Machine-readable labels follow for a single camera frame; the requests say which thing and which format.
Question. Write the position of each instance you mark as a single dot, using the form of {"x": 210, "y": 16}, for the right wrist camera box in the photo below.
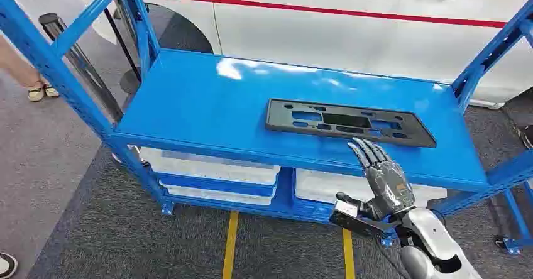
{"x": 354, "y": 223}

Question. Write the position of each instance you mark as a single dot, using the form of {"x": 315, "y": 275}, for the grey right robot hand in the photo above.
{"x": 389, "y": 185}

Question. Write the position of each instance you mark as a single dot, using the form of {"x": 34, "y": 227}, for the person's leg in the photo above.
{"x": 16, "y": 65}

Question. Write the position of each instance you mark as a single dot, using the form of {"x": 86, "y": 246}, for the black car tyre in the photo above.
{"x": 179, "y": 31}

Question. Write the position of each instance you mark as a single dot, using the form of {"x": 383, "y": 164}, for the white and black shoe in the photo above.
{"x": 6, "y": 265}

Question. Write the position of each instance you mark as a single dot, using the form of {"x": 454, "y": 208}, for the black stanchion pole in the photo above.
{"x": 114, "y": 27}

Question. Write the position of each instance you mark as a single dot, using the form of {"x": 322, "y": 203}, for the black plastic panel with cutouts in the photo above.
{"x": 283, "y": 121}

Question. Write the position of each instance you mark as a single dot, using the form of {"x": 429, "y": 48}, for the yellow floor tape strip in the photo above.
{"x": 230, "y": 248}
{"x": 349, "y": 256}

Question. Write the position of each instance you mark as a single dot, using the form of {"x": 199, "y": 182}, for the blue metal shelf rack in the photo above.
{"x": 208, "y": 102}

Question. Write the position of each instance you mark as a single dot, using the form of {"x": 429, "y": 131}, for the black post with glass panel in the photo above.
{"x": 83, "y": 65}

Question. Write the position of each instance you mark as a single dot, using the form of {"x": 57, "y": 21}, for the person's pale shoe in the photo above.
{"x": 36, "y": 93}
{"x": 51, "y": 91}

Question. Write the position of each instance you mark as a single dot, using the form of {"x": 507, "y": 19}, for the white plastic bin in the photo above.
{"x": 208, "y": 164}
{"x": 320, "y": 185}
{"x": 216, "y": 196}

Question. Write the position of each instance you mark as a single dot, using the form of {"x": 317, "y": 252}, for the white car with red stripe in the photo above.
{"x": 312, "y": 40}

